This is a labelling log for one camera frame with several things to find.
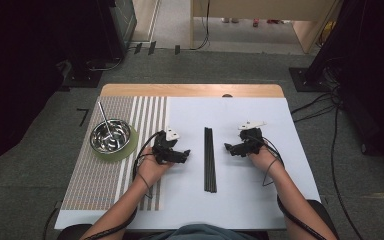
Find long black floor cable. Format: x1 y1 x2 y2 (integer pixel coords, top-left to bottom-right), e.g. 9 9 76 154
329 103 365 240

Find black chopstick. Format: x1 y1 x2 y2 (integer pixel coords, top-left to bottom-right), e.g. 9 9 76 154
207 127 215 194
205 127 212 194
203 127 209 193
209 127 218 194

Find person's blue-grey clothing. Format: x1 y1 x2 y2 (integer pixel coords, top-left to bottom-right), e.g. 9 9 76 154
145 223 260 240

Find left hand-held gripper cable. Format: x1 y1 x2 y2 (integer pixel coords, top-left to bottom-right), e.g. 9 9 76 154
81 130 164 240

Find thin black floor cable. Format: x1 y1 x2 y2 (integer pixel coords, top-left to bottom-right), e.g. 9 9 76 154
42 207 60 240

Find yellow cable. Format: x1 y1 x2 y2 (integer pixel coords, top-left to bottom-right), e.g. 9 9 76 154
318 20 337 47

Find black hanging cable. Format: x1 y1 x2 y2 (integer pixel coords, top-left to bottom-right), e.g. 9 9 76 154
193 0 212 52

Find dark cabinet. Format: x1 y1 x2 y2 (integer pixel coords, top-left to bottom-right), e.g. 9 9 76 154
96 0 138 62

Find black corner tape mark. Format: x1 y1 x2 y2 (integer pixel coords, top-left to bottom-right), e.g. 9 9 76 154
76 107 91 128

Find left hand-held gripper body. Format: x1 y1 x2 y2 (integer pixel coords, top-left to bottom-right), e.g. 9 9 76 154
151 125 181 165

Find metal spoon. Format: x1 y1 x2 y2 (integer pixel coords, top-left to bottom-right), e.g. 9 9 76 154
97 101 115 140

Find dark curtain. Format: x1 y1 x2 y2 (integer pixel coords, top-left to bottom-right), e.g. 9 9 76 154
339 0 384 171
0 0 114 178

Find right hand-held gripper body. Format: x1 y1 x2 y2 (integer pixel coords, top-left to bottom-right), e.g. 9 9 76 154
238 120 268 157

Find wooden table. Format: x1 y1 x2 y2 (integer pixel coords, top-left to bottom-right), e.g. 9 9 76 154
99 83 285 99

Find right hand-held gripper cable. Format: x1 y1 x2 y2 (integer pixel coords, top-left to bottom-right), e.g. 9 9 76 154
260 135 328 240

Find black floor cable bundle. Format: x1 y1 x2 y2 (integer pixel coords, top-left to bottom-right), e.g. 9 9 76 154
290 84 343 124

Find hand-held gripper cable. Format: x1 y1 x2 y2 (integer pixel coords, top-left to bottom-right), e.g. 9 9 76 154
81 130 164 240
260 135 328 240

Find person's left hand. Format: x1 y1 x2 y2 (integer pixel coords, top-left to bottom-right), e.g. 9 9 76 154
136 146 175 188

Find white table sheet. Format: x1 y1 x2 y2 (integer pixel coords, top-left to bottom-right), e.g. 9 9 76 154
54 96 322 231

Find black stand base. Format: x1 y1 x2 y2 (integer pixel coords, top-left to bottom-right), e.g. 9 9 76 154
62 59 103 89

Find black metal stand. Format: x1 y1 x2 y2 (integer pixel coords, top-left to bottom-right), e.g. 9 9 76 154
288 0 354 93

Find black chair armrest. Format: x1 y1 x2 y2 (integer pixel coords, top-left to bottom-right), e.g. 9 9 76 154
308 199 341 240
56 223 93 240

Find person's right hand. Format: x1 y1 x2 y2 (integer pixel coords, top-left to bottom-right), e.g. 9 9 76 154
247 146 283 180

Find steel bowl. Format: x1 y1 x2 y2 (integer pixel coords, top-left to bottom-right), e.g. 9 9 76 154
89 118 132 155

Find striped woven placemat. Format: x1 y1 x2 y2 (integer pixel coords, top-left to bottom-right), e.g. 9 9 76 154
61 95 169 212

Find light wooden furniture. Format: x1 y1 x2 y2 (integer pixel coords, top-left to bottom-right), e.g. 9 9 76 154
189 0 344 55

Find green round coaster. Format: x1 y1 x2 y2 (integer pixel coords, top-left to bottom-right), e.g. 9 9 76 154
91 124 140 164

